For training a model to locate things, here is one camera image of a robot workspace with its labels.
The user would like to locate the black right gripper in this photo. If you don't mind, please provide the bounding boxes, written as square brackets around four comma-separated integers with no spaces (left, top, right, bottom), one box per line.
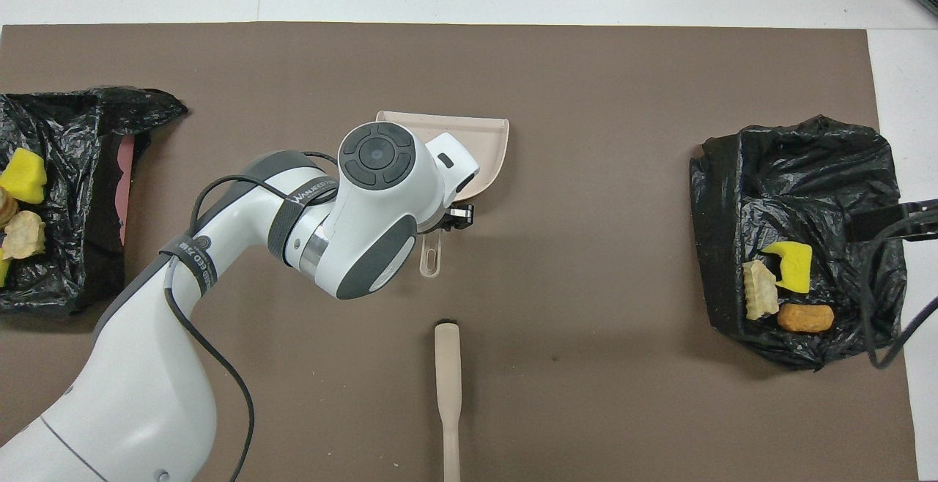
[850,199,938,242]

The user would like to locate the beige plastic dustpan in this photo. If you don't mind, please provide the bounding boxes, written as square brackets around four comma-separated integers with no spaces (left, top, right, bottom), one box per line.
[375,109,510,278]

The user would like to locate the yellow green sponge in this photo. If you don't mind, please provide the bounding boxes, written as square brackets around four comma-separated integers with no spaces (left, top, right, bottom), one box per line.
[761,241,813,294]

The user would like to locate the brown fried nugget piece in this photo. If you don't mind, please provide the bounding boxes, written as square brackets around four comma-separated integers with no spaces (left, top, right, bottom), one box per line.
[777,303,835,334]

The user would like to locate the striped beige pastry piece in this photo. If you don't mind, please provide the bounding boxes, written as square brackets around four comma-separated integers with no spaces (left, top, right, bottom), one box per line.
[742,259,780,321]

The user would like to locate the beige brush black bristles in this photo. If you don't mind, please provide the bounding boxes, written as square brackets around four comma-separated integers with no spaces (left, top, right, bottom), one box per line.
[434,319,463,482]

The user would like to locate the large yellow sponge piece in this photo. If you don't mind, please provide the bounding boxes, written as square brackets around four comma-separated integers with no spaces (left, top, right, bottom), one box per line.
[0,147,48,205]

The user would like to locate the pale beige piece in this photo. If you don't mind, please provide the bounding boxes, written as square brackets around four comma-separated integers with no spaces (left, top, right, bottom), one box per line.
[2,210,46,260]

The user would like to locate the black bag lined bin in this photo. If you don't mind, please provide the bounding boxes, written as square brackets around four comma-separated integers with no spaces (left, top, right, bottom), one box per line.
[689,115,908,371]

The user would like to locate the pink plastic bin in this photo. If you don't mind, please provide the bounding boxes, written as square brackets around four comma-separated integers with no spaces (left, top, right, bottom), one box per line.
[117,136,136,245]

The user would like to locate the black bin bag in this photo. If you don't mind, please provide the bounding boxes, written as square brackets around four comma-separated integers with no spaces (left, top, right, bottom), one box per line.
[0,86,189,316]

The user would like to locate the brown table mat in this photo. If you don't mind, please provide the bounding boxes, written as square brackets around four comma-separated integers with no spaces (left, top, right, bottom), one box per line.
[0,22,919,482]

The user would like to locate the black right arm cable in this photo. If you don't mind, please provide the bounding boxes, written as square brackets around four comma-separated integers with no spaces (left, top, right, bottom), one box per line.
[859,218,938,370]

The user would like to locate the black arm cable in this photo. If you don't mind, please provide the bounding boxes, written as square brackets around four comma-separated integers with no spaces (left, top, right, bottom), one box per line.
[163,151,339,482]
[859,218,938,370]

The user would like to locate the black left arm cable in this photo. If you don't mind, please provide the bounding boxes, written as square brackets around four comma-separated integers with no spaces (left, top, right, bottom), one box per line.
[163,151,339,482]

